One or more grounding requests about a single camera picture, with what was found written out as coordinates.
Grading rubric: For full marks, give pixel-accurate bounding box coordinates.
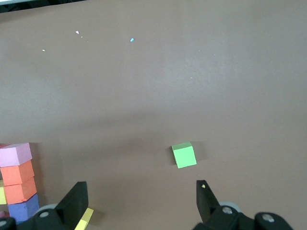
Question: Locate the orange foam cube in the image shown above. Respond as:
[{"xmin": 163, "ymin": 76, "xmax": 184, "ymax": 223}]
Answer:
[
  {"xmin": 0, "ymin": 160, "xmax": 35, "ymax": 187},
  {"xmin": 3, "ymin": 177, "xmax": 38, "ymax": 205}
]

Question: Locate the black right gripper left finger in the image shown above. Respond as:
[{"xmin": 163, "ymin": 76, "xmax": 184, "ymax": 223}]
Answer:
[{"xmin": 24, "ymin": 181, "xmax": 89, "ymax": 230}]

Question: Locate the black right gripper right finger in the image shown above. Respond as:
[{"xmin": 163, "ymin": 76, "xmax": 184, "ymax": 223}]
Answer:
[{"xmin": 193, "ymin": 180, "xmax": 245, "ymax": 230}]

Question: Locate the green foam cube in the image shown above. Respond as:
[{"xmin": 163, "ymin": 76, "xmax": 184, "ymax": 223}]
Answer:
[{"xmin": 171, "ymin": 141, "xmax": 198, "ymax": 169}]

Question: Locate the pink foam cube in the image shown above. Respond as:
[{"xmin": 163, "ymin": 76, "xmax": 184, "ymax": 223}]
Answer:
[{"xmin": 0, "ymin": 142, "xmax": 33, "ymax": 168}]

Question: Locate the purple foam cube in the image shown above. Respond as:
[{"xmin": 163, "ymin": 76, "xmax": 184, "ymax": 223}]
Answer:
[{"xmin": 7, "ymin": 193, "xmax": 40, "ymax": 223}]

